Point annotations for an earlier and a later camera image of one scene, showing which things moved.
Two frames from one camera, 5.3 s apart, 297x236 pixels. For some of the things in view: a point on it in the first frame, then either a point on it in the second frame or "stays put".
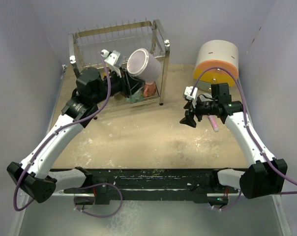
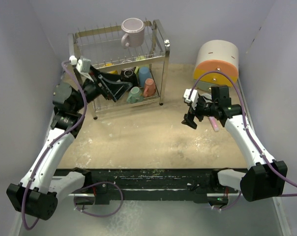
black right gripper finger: (189, 120) stays put
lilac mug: (142, 65) to (134, 28)
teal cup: (137, 97) stays put
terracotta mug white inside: (149, 89) stays put
